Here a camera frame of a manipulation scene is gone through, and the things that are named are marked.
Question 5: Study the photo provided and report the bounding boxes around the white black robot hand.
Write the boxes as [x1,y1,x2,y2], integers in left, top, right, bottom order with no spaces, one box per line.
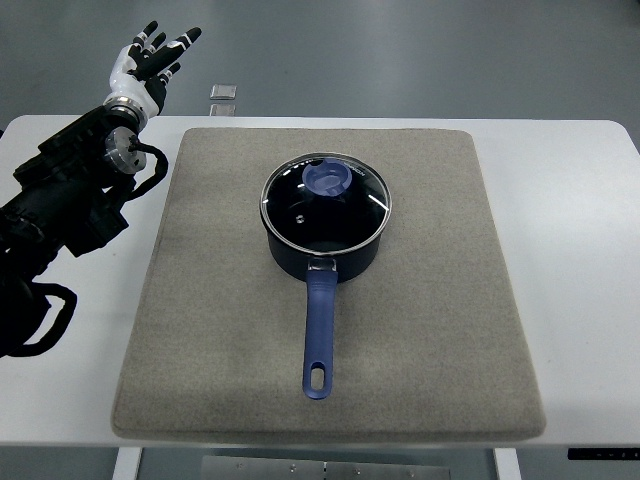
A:
[104,21,202,123]

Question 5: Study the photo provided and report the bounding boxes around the glass pot lid blue knob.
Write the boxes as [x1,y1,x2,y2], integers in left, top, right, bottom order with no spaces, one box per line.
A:
[260,153,392,253]

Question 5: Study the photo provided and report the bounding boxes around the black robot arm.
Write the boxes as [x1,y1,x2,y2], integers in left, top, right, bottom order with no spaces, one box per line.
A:
[1,96,169,357]

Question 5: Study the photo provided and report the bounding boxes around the upper floor metal plate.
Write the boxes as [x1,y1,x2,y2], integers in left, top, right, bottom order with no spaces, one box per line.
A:
[210,84,237,100]

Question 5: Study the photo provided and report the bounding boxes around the floor metal plate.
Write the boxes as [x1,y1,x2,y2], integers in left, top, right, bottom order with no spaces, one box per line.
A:
[209,103,236,117]
[210,84,237,100]

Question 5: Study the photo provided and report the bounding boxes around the lower floor metal plate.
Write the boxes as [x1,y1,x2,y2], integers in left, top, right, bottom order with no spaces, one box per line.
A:
[209,103,236,117]

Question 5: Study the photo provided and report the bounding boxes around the white left table leg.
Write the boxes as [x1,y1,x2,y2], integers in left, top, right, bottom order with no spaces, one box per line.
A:
[112,447,143,480]

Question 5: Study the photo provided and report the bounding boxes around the white table leg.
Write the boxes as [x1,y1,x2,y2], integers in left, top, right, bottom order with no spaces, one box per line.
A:
[112,447,143,480]
[493,448,522,480]

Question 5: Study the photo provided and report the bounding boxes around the beige felt mat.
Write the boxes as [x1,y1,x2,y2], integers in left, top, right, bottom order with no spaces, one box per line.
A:
[111,127,546,444]

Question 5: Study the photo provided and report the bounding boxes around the white right table leg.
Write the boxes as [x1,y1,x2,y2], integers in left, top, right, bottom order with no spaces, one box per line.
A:
[493,448,522,480]

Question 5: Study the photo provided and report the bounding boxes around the black table control panel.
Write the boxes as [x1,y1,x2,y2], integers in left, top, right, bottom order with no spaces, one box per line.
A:
[567,447,640,461]

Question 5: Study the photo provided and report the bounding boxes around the dark blue saucepan blue handle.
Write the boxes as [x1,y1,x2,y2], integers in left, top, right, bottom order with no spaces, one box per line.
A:
[263,223,383,400]

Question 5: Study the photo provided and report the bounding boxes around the grey metal base plate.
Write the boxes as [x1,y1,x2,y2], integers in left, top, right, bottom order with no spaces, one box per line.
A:
[200,455,451,480]

